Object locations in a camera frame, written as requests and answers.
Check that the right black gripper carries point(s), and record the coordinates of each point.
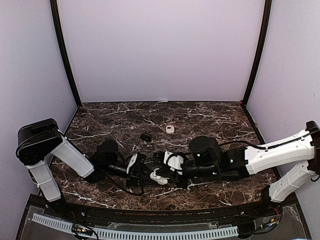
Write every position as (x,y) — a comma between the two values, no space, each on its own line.
(179,182)

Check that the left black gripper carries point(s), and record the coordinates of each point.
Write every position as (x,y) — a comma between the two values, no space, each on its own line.
(137,174)

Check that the white oval charging case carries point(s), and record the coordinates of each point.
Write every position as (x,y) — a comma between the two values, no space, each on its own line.
(158,179)

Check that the black round charging case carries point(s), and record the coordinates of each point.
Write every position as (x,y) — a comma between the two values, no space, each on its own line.
(146,137)

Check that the beige gold-rimmed charging case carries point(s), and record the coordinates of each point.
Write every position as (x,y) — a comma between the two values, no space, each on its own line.
(170,129)

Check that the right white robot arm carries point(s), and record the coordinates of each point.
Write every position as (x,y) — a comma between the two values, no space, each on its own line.
(302,148)

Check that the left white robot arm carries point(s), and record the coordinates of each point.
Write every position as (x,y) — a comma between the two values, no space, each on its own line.
(42,139)

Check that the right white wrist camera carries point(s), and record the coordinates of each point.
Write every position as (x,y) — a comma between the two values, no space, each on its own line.
(170,159)

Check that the black front table rail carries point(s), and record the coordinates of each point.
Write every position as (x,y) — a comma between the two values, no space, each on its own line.
(102,215)

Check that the white slotted cable duct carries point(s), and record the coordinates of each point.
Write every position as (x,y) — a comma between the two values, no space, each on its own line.
(119,231)

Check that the left black frame post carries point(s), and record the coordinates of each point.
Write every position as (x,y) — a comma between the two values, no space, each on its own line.
(63,51)

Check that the black frame post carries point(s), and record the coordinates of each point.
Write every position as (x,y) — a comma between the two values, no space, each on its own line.
(258,53)
(63,51)

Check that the right black frame post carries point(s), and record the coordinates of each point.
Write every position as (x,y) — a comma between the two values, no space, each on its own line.
(258,53)

